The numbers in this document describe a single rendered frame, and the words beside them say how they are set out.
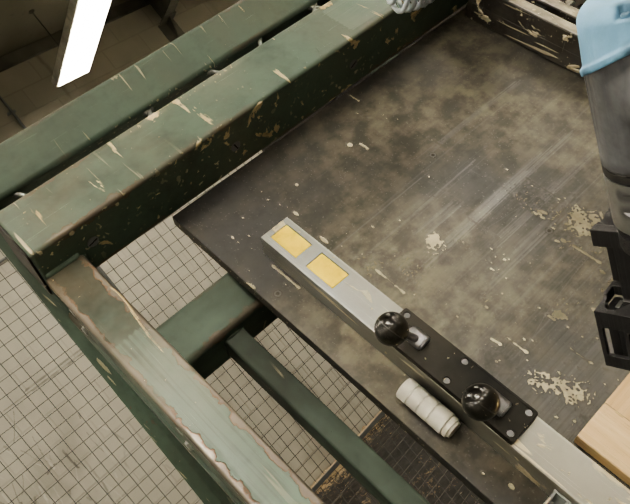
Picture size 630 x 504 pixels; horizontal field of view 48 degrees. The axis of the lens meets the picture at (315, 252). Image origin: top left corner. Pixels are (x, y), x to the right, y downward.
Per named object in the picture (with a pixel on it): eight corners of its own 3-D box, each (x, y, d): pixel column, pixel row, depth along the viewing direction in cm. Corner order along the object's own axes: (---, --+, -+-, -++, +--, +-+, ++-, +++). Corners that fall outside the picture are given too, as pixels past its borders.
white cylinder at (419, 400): (394, 399, 86) (445, 444, 83) (395, 389, 84) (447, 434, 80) (410, 383, 87) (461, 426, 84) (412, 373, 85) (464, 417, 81)
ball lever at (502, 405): (502, 428, 80) (480, 429, 68) (475, 406, 82) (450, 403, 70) (522, 402, 80) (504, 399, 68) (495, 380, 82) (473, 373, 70)
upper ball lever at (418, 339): (421, 361, 85) (388, 352, 74) (398, 342, 87) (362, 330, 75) (440, 337, 85) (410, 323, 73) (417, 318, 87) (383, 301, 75)
